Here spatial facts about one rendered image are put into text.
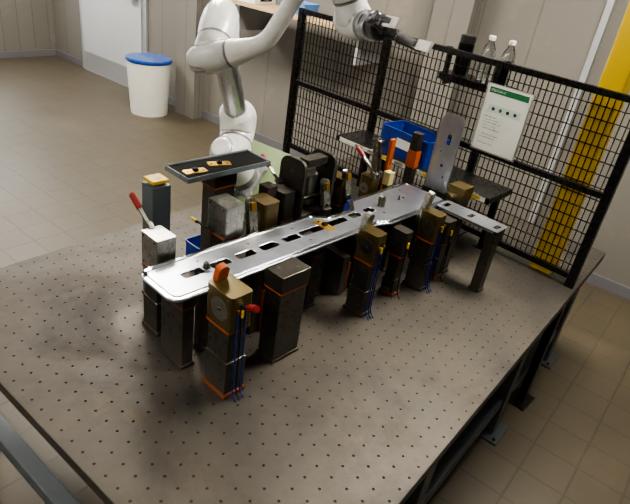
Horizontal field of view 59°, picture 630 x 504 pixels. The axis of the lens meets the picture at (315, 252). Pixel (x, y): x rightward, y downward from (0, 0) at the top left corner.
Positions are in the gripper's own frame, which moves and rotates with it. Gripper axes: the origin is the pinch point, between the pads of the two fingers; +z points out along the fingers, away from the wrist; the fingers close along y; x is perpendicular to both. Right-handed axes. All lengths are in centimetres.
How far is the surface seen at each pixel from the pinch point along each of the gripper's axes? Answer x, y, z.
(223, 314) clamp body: -90, 22, 14
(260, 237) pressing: -76, 0, -24
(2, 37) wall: -132, 61, -712
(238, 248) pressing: -81, 9, -19
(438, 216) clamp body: -44, -63, -18
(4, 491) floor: -203, 40, -37
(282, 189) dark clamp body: -61, -10, -43
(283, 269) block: -76, 3, 1
